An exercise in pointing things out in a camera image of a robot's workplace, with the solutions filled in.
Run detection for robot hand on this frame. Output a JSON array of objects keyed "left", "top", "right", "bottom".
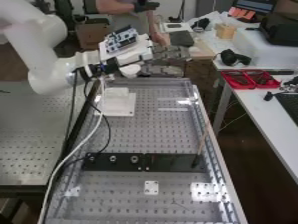
[{"left": 96, "top": 25, "right": 192, "bottom": 80}]

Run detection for black keyboard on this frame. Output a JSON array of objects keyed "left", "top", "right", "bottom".
[{"left": 273, "top": 92, "right": 298, "bottom": 127}]

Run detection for red tray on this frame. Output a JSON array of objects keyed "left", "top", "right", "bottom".
[
  {"left": 220, "top": 70, "right": 256, "bottom": 91},
  {"left": 245, "top": 69, "right": 281, "bottom": 89}
]

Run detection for black flat pad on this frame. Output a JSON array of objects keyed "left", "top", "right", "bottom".
[{"left": 167, "top": 30, "right": 195, "bottom": 48}]

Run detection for black plate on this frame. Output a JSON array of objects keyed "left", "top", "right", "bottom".
[{"left": 81, "top": 152, "right": 207, "bottom": 174}]

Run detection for black bag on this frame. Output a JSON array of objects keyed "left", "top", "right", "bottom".
[{"left": 259, "top": 13, "right": 298, "bottom": 47}]

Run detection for white cable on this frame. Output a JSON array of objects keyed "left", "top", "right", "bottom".
[{"left": 35, "top": 74, "right": 107, "bottom": 224}]

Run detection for thin stick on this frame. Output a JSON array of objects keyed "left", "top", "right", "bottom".
[{"left": 190, "top": 113, "right": 212, "bottom": 168}]

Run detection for black headphones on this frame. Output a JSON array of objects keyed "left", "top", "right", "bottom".
[{"left": 219, "top": 48, "right": 252, "bottom": 67}]

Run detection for white desk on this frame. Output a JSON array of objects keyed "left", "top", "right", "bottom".
[
  {"left": 187, "top": 10, "right": 298, "bottom": 73},
  {"left": 211, "top": 71, "right": 298, "bottom": 186}
]

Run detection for small white square plate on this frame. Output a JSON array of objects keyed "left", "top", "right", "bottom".
[{"left": 142, "top": 180, "right": 160, "bottom": 196}]

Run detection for small white box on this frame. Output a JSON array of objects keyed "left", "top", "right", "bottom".
[{"left": 98, "top": 86, "right": 136, "bottom": 117}]

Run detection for black cable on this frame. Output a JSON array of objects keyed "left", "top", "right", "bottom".
[
  {"left": 82, "top": 77, "right": 112, "bottom": 156},
  {"left": 63, "top": 69, "right": 79, "bottom": 141}
]

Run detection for person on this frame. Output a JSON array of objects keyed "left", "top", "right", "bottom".
[{"left": 94, "top": 0, "right": 172, "bottom": 48}]

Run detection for small wooden box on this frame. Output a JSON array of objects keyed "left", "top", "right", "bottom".
[{"left": 214, "top": 22, "right": 237, "bottom": 40}]

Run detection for small black device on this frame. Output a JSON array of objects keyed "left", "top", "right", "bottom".
[{"left": 261, "top": 91, "right": 275, "bottom": 102}]

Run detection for clear box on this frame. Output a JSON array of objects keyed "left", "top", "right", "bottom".
[{"left": 42, "top": 77, "right": 248, "bottom": 224}]

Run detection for cardboard box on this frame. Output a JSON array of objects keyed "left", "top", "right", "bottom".
[{"left": 74, "top": 21, "right": 112, "bottom": 51}]

